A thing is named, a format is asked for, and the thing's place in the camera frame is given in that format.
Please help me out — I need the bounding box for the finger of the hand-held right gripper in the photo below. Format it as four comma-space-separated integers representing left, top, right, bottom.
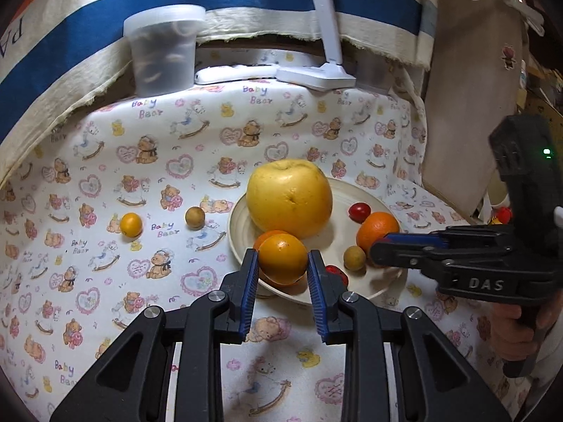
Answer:
369, 238, 445, 273
376, 231, 451, 251

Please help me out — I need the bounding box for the large yellow pomelo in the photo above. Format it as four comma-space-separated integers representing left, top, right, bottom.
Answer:
246, 159, 334, 235

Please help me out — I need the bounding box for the beige cloth cover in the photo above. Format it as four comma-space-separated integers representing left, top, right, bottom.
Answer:
420, 0, 531, 225

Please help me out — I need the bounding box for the cream round plate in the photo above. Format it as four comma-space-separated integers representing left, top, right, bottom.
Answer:
226, 177, 409, 305

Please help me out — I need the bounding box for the orange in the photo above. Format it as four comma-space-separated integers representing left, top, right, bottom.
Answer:
253, 229, 291, 256
355, 212, 402, 256
258, 233, 309, 286

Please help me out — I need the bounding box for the red cherry tomato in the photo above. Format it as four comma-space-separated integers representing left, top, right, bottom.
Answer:
348, 202, 371, 223
324, 264, 350, 287

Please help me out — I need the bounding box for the clear plastic box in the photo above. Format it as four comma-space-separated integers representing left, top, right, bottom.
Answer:
356, 50, 397, 95

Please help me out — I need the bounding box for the white desk lamp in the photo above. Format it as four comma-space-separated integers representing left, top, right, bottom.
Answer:
276, 0, 358, 92

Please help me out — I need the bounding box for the striped blanket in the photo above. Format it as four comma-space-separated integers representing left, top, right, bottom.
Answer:
0, 0, 441, 185

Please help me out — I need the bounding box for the cluttered shelf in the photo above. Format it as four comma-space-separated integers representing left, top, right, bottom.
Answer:
521, 0, 563, 117

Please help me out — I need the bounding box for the brown longan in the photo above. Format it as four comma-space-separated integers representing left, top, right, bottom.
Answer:
343, 246, 367, 271
185, 206, 206, 229

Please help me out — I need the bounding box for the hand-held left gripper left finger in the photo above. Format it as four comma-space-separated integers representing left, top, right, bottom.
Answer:
49, 248, 260, 422

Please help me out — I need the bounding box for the translucent plastic container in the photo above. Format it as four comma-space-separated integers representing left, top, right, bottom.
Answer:
123, 4, 207, 96

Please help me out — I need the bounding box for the bear print tablecloth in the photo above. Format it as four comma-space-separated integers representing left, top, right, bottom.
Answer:
0, 48, 520, 422

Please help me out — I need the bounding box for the person's right hand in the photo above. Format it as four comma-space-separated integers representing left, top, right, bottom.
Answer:
489, 292, 563, 363

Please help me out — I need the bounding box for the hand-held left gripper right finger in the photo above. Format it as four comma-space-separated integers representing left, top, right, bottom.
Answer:
307, 250, 513, 422

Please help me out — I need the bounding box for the red yellow toy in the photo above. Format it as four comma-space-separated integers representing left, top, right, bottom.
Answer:
488, 204, 513, 226

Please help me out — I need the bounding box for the small yellow kumquat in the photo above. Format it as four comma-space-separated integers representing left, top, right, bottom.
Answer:
120, 212, 144, 238

